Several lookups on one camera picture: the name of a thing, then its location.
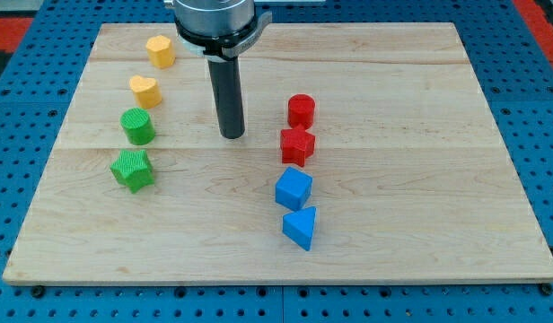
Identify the light wooden board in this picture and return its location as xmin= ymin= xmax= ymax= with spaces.
xmin=3 ymin=22 xmax=553 ymax=286

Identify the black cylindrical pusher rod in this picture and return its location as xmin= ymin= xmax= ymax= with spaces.
xmin=207 ymin=58 xmax=245 ymax=139

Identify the green star block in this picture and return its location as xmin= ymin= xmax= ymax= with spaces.
xmin=110 ymin=150 xmax=154 ymax=194

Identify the red cylinder block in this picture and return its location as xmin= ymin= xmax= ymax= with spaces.
xmin=287 ymin=93 xmax=316 ymax=129

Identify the red star block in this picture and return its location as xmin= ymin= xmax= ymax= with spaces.
xmin=280 ymin=126 xmax=316 ymax=167

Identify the yellow hexagon block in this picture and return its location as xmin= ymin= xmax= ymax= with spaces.
xmin=145 ymin=35 xmax=176 ymax=69

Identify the blue cube block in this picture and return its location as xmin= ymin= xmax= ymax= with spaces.
xmin=275 ymin=167 xmax=313 ymax=211

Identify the green cylinder block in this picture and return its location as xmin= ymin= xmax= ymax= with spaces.
xmin=119 ymin=108 xmax=155 ymax=145

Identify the yellow heart block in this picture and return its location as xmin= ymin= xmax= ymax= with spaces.
xmin=128 ymin=75 xmax=162 ymax=109

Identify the blue triangle block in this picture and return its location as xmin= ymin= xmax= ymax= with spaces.
xmin=282 ymin=206 xmax=317 ymax=251

